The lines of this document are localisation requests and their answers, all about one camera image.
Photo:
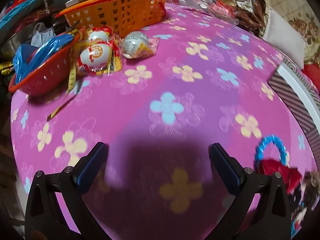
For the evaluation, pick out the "brown patterned hair bow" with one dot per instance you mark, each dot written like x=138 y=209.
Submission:
x=307 y=182

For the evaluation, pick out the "orange plastic basket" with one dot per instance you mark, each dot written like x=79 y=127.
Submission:
x=120 y=12

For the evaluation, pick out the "red cushion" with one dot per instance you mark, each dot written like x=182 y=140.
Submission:
x=312 y=73

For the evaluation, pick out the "white egg in red-yellow wrapper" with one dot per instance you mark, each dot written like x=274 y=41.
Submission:
x=97 y=36
x=96 y=55

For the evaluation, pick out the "yellow measuring tape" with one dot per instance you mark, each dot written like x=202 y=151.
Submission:
x=72 y=77

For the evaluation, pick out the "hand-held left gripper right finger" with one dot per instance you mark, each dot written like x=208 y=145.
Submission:
x=225 y=162

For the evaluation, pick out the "white plastic bag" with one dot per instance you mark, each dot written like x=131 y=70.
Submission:
x=42 y=36

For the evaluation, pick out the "red plastic basket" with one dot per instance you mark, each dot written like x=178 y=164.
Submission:
x=45 y=80

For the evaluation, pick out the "red snack packet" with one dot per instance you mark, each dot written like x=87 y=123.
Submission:
x=222 y=10

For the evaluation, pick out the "white pillow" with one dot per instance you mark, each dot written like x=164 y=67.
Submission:
x=285 y=35

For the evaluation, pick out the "red hair bow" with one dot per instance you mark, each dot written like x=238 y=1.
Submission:
x=277 y=166

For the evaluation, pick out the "striped cardboard box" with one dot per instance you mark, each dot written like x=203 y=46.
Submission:
x=290 y=92

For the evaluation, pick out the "blue plastic item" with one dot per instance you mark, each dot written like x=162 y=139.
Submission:
x=20 y=12

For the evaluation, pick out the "blue plastic bag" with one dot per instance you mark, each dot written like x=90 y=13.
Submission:
x=37 y=55

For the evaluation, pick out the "brown patterned cloth pile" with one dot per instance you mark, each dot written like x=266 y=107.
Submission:
x=252 y=5

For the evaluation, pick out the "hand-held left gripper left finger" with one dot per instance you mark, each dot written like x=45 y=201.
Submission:
x=93 y=160

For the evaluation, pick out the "silver printed egg in wrapper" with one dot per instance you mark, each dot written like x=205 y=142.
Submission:
x=133 y=43

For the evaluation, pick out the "pink floral blanket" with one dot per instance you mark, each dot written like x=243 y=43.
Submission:
x=175 y=80

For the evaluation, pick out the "beige floral cloth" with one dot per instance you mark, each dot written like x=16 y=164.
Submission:
x=305 y=22

